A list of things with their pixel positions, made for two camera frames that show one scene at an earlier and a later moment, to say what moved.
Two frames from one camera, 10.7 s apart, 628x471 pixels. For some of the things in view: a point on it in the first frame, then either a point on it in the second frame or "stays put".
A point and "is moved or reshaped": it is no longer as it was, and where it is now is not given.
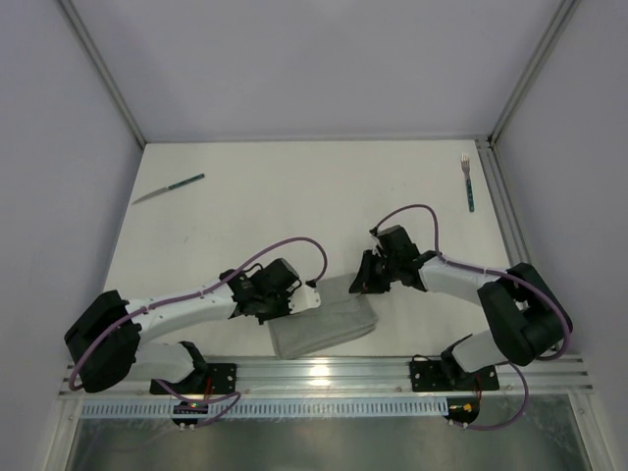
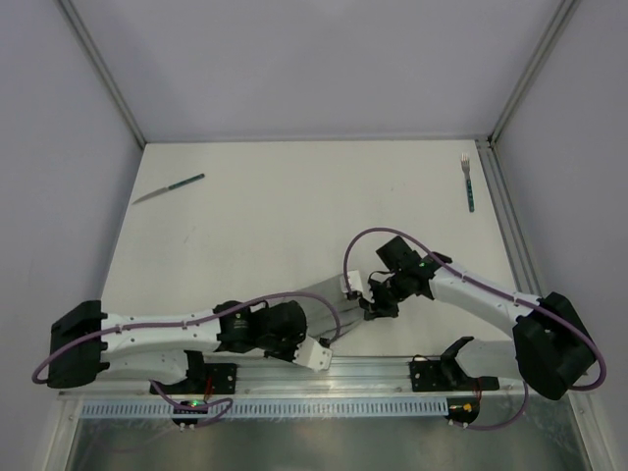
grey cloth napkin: x=340 y=315 is moved or reshaped
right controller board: x=462 y=408 stays put
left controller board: x=188 y=407 stays put
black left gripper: x=274 y=304 -> x=283 y=351
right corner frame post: x=565 y=13 stays put
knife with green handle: x=173 y=186 stays put
